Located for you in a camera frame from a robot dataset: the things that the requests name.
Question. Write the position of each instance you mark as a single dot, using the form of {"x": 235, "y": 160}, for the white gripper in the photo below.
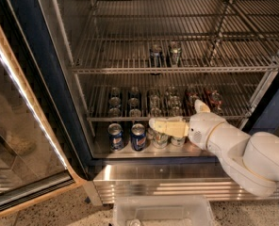
{"x": 204, "y": 128}

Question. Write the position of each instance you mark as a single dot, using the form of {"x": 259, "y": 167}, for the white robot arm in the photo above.
{"x": 252, "y": 161}

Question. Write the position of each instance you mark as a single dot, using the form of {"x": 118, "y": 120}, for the glass fridge door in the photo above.
{"x": 33, "y": 167}

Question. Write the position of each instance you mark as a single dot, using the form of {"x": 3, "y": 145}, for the pepsi can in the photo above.
{"x": 138, "y": 137}
{"x": 115, "y": 134}

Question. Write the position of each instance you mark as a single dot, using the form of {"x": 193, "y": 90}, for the front right pepsi can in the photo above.
{"x": 138, "y": 137}

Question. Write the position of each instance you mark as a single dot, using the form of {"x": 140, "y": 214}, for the wire shelf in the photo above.
{"x": 128, "y": 97}
{"x": 215, "y": 36}

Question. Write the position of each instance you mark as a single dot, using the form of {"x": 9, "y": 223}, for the steel fridge base grille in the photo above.
{"x": 208, "y": 179}

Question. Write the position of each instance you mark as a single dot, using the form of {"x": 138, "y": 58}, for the front left green white can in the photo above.
{"x": 160, "y": 140}

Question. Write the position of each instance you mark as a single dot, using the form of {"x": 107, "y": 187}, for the lower wire shelf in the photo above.
{"x": 128, "y": 97}

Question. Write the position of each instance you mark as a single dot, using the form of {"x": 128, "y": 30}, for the front left pepsi can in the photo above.
{"x": 115, "y": 134}

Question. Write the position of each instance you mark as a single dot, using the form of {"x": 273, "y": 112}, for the clear plastic bin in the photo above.
{"x": 163, "y": 211}

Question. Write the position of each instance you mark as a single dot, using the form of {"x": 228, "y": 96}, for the green can middle shelf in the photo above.
{"x": 175, "y": 52}

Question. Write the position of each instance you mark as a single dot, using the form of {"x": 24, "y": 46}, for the upper wire shelf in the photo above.
{"x": 215, "y": 36}

